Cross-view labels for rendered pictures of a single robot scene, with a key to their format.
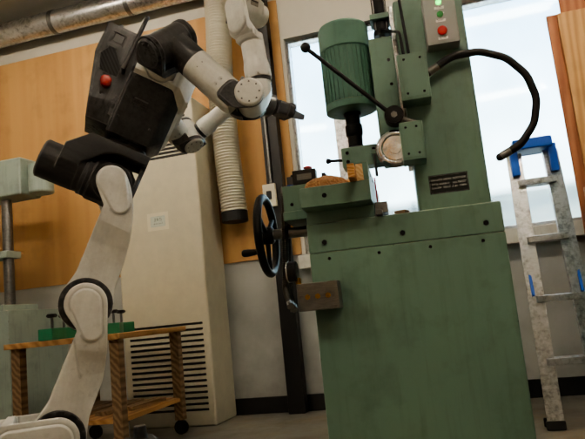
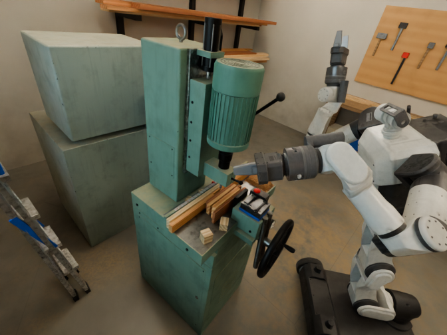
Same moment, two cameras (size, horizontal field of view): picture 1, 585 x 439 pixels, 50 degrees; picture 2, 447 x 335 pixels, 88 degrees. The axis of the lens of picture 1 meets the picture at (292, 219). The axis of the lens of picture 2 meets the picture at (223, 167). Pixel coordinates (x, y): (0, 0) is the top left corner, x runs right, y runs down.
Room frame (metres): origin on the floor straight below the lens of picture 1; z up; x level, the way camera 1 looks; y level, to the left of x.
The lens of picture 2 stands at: (2.88, 0.09, 1.65)
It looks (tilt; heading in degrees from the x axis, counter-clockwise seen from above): 34 degrees down; 203
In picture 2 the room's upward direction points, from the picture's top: 9 degrees clockwise
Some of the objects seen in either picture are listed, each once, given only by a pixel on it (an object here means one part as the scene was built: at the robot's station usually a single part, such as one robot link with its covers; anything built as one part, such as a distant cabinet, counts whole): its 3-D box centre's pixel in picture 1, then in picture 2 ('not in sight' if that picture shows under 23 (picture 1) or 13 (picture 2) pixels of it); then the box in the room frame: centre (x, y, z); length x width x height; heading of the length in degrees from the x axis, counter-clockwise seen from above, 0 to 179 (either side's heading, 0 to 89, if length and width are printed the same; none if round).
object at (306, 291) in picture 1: (319, 296); not in sight; (1.86, -0.06, 0.58); 0.12 x 0.08 x 0.08; 80
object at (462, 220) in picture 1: (404, 234); (198, 204); (2.07, -0.36, 0.76); 0.57 x 0.45 x 0.09; 80
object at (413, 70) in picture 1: (413, 79); not in sight; (1.90, -0.43, 1.23); 0.09 x 0.08 x 0.15; 80
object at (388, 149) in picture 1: (394, 148); not in sight; (1.94, -0.35, 1.02); 0.12 x 0.03 x 0.12; 80
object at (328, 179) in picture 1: (326, 182); (260, 179); (1.87, -0.11, 0.92); 0.14 x 0.09 x 0.04; 80
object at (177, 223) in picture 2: (360, 190); (222, 190); (2.07, -0.24, 0.92); 0.67 x 0.02 x 0.04; 170
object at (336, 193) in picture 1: (332, 210); (235, 211); (2.11, -0.14, 0.87); 0.61 x 0.30 x 0.06; 170
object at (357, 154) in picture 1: (363, 159); (219, 172); (2.08, -0.26, 1.03); 0.14 x 0.07 x 0.09; 80
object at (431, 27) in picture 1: (440, 23); not in sight; (1.89, -0.53, 1.40); 0.10 x 0.06 x 0.16; 80
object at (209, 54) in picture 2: (380, 13); (209, 45); (2.07, -0.38, 1.54); 0.08 x 0.08 x 0.17; 80
